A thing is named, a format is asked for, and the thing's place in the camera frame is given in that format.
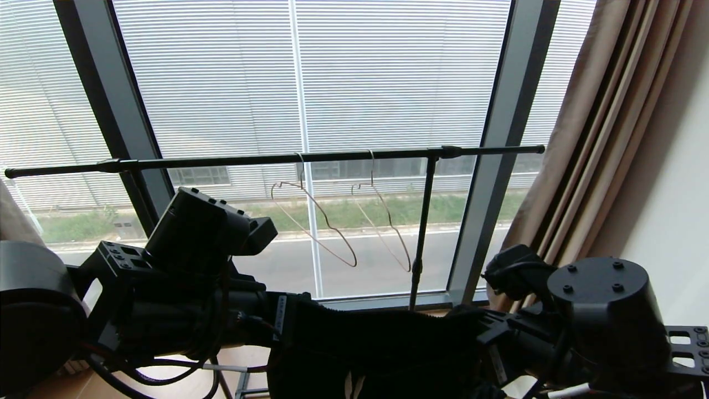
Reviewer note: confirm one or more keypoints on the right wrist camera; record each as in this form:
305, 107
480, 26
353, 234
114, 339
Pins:
515, 271

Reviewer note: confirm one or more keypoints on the pink clothes hanger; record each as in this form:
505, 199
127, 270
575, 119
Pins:
390, 221
318, 206

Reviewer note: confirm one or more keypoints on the window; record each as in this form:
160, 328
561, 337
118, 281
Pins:
221, 83

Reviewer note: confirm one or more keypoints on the black clothes rack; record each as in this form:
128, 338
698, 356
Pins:
221, 162

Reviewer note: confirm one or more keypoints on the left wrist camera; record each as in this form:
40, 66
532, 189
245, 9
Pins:
263, 235

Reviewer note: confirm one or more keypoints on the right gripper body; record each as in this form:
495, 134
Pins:
520, 349

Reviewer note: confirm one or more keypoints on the brown curtain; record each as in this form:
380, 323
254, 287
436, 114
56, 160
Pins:
598, 138
14, 221

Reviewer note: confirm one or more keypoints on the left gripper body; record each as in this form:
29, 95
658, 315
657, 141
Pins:
260, 316

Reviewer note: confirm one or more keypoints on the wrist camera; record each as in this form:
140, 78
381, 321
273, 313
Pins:
515, 271
263, 235

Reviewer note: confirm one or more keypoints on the black shorts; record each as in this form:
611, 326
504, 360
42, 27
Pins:
388, 349

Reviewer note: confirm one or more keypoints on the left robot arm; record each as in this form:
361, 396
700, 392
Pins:
183, 244

